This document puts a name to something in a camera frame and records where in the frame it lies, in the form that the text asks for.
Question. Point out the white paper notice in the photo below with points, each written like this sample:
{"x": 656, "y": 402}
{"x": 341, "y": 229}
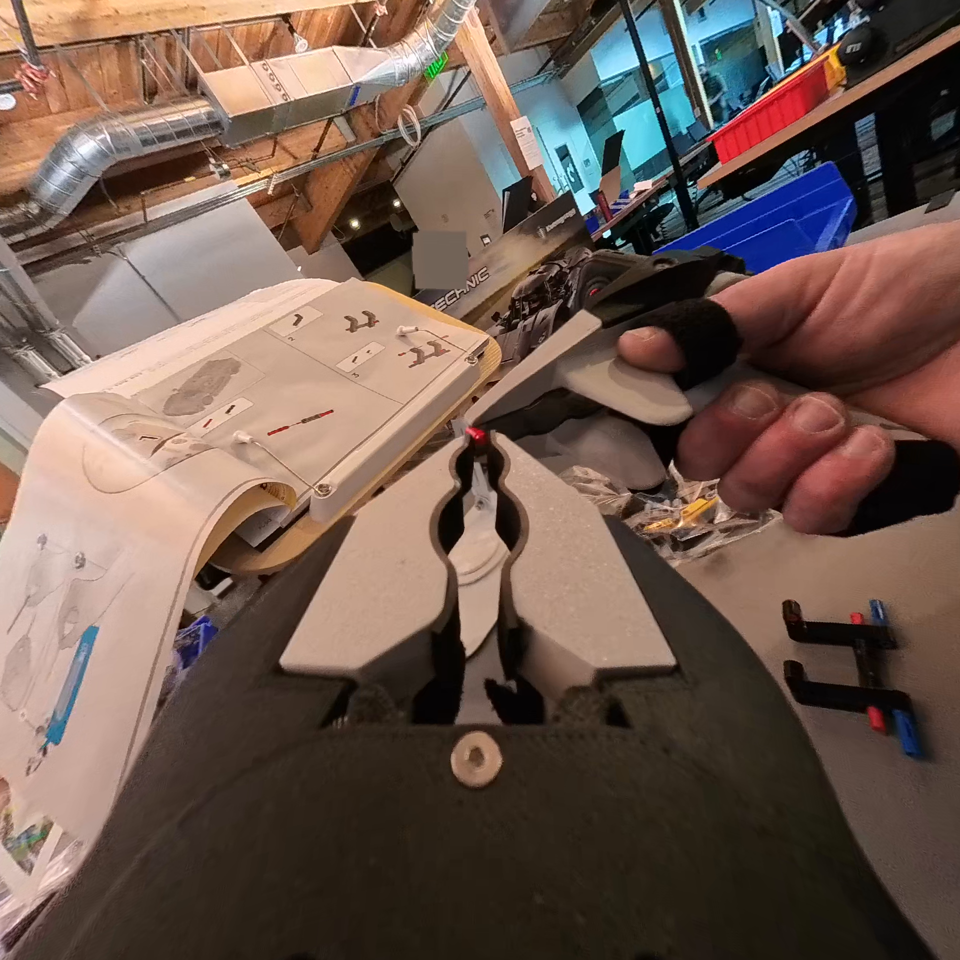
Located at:
{"x": 525, "y": 142}

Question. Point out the clear bag of lego parts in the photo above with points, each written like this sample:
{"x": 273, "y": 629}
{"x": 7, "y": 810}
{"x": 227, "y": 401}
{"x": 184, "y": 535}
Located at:
{"x": 675, "y": 510}

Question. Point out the wooden book stand board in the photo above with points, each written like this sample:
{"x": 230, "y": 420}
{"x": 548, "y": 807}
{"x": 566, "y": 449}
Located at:
{"x": 480, "y": 367}

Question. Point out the rectangular metal air duct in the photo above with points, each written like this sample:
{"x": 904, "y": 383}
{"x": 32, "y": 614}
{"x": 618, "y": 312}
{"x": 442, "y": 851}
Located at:
{"x": 292, "y": 90}

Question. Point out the lego instruction booklet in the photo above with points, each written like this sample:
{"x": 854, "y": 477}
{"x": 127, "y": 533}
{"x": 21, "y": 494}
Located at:
{"x": 225, "y": 390}

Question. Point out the green exit sign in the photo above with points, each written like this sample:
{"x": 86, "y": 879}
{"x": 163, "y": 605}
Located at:
{"x": 436, "y": 64}

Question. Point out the black lego beam assembly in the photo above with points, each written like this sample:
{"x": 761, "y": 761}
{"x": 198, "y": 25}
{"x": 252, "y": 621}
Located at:
{"x": 862, "y": 652}

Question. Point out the large blue plastic bin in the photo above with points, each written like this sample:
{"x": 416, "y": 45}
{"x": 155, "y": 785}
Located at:
{"x": 780, "y": 210}

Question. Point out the small blue parts bin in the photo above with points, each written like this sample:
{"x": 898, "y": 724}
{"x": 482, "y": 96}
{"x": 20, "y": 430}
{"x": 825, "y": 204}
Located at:
{"x": 196, "y": 645}

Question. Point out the person's right hand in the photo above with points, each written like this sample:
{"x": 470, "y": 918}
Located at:
{"x": 840, "y": 307}

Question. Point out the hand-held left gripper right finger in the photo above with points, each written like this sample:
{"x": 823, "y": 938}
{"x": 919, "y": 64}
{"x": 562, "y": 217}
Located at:
{"x": 592, "y": 600}

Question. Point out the red plastic bin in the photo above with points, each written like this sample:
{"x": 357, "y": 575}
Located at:
{"x": 772, "y": 120}

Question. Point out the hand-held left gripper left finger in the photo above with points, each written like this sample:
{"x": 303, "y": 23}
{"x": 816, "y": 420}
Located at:
{"x": 360, "y": 592}

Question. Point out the dark lego set box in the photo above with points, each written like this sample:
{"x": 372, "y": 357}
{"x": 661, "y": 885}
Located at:
{"x": 517, "y": 255}

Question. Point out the wooden top workbench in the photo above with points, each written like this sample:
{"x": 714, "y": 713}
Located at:
{"x": 900, "y": 97}

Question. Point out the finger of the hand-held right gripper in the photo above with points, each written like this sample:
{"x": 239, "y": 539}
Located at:
{"x": 570, "y": 360}
{"x": 622, "y": 454}

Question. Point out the silver flexible air duct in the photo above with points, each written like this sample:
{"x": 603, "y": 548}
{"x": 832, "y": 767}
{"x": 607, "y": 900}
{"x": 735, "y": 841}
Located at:
{"x": 112, "y": 150}

